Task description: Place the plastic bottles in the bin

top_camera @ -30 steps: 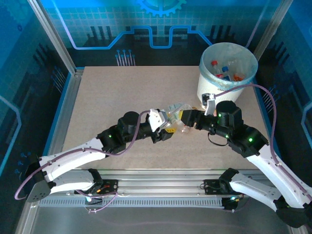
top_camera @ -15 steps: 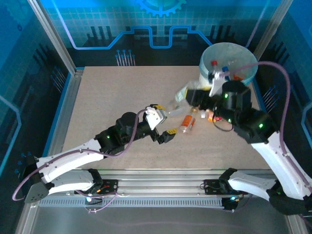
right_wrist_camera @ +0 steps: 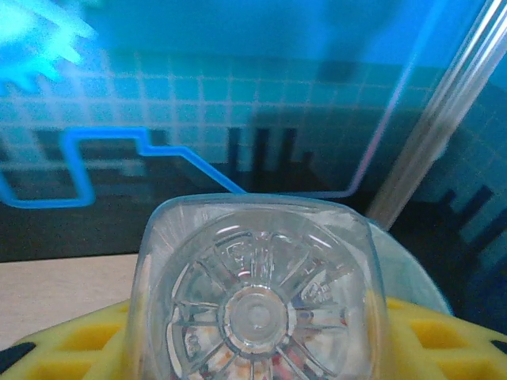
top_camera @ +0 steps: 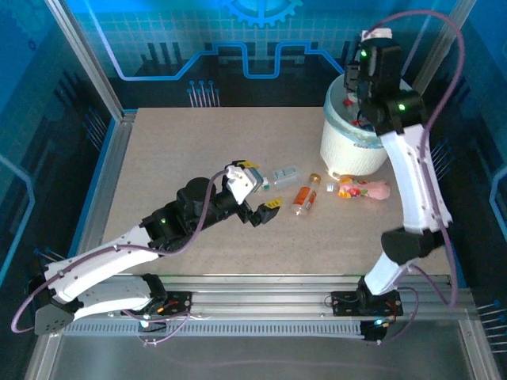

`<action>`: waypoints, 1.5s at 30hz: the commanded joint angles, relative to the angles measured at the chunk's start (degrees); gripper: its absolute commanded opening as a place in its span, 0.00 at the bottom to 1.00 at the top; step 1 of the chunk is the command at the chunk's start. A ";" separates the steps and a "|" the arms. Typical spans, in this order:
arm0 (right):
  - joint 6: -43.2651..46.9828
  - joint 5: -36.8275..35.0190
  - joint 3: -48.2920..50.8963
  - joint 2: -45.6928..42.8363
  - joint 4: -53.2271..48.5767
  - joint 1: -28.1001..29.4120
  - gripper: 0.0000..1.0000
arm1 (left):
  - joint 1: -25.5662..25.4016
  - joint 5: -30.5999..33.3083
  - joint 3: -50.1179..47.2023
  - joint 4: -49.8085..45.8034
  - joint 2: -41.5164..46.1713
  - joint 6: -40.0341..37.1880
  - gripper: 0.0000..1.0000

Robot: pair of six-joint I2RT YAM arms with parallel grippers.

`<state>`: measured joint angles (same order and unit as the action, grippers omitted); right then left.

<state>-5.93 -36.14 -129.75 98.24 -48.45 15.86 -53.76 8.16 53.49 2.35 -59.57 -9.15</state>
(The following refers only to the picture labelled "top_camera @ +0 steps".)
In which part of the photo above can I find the aluminium side rail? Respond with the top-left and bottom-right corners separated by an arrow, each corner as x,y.
65,109 -> 139,286

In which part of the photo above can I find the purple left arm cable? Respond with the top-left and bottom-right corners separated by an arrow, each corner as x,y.
10,169 -> 231,348

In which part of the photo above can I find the aluminium right frame post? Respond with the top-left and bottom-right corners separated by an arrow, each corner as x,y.
411,0 -> 476,96

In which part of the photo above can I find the grey metal shelf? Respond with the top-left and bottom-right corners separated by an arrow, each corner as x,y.
27,308 -> 500,380

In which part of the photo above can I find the clear bottle green white label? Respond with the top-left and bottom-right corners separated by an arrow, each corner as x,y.
259,165 -> 299,192

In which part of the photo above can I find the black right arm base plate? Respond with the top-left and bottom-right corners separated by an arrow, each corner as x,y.
330,291 -> 404,317

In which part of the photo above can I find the clear bottle orange label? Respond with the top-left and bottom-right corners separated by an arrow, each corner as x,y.
291,173 -> 322,218

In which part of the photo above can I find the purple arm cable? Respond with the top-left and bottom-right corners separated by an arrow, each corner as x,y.
10,169 -> 231,348
362,9 -> 465,346

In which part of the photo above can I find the white plastic bin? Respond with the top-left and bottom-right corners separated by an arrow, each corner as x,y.
319,104 -> 389,177

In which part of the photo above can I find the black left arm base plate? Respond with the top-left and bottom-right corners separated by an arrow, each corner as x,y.
120,291 -> 194,317

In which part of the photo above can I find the aluminium frame post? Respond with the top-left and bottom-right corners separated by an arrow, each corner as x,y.
45,0 -> 128,122
411,0 -> 476,96

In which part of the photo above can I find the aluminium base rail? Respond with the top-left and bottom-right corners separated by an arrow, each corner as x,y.
51,272 -> 476,318

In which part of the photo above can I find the pink bottle colourful label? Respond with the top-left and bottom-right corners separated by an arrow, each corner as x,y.
325,177 -> 392,202

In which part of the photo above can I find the aluminium left frame post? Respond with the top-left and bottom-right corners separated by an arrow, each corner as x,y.
45,0 -> 128,122

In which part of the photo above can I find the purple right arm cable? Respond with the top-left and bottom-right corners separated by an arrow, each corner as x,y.
362,9 -> 465,346

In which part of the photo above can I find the grey slotted cable duct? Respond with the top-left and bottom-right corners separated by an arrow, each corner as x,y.
63,322 -> 365,338

